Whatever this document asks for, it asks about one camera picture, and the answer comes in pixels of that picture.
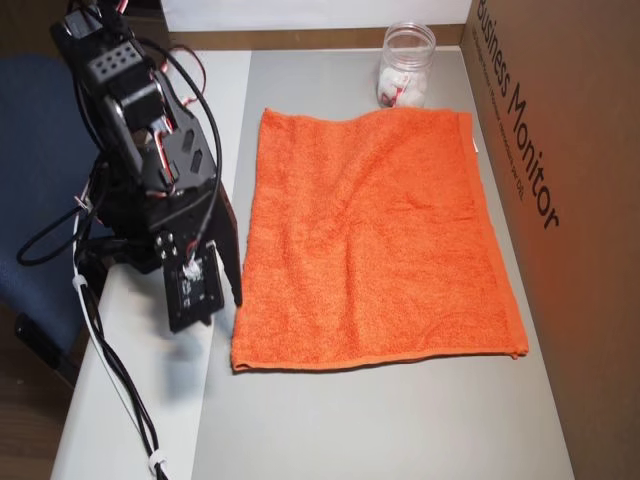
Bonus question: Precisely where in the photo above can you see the black camera cable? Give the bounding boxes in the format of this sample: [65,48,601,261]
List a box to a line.
[134,37,224,251]

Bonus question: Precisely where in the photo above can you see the clear plastic jar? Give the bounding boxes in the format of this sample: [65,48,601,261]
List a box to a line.
[375,20,437,109]

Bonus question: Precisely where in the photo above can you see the orange terry towel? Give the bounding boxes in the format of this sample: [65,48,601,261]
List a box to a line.
[229,106,530,374]

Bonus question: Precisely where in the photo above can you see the blue office chair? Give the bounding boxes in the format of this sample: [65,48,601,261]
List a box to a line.
[0,54,111,386]

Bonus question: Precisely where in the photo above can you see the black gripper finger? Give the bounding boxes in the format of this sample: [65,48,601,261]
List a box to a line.
[217,185,245,308]

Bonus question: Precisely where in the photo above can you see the black and white cables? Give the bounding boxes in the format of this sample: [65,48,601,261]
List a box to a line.
[16,209,169,480]

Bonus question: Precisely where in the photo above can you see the black square wrist camera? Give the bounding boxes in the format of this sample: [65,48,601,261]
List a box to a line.
[162,242,227,334]

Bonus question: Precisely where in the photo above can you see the red white paper label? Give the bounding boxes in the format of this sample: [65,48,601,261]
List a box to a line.
[379,74,416,108]

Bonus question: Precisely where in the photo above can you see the grey table mat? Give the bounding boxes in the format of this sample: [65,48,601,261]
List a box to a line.
[189,47,576,480]

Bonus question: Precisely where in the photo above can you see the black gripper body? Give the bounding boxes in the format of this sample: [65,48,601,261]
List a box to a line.
[149,180,221,264]

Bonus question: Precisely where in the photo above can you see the brown cardboard monitor box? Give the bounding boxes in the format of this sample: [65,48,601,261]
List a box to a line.
[462,0,640,480]

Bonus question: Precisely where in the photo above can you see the low brown cardboard strip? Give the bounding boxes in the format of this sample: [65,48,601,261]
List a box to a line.
[169,22,471,51]

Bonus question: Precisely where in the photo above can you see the white cable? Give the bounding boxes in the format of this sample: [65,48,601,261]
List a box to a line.
[72,194,161,480]

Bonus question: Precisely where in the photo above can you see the black power cable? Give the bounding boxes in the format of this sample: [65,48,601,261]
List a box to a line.
[74,239,169,480]

